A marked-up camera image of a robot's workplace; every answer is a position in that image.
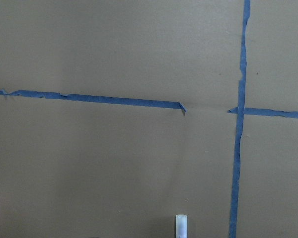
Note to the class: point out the purple highlighter pen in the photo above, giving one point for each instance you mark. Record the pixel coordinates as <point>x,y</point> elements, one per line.
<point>181,226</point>

